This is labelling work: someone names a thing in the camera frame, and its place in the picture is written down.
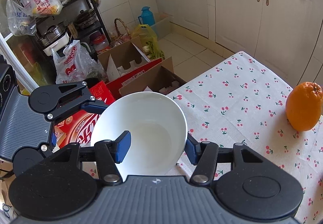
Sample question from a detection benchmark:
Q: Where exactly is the white bowl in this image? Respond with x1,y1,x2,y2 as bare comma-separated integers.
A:
91,91,188,179

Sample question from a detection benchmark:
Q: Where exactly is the red snack box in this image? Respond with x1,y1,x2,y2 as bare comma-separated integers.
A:
54,81,115,149

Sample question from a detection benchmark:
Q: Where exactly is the cardboard box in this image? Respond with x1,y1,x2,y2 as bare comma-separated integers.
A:
97,42,162,82

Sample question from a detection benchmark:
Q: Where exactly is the cherry print tablecloth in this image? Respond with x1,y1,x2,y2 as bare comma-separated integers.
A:
170,52,322,223

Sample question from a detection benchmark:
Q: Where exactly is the wicker basket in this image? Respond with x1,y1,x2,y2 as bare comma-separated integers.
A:
111,18,132,45

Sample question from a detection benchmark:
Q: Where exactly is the black metal shelf rack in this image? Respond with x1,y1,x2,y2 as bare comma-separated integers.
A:
6,0,110,66

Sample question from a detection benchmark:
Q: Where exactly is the yellow plastic bag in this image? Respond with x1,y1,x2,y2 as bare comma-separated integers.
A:
132,24,165,60

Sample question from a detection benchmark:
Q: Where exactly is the blue thermos jug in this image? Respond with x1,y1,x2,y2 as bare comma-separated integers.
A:
138,6,155,26

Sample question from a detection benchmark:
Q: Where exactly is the bumpy orange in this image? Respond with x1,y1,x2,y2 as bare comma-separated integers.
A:
285,82,322,132

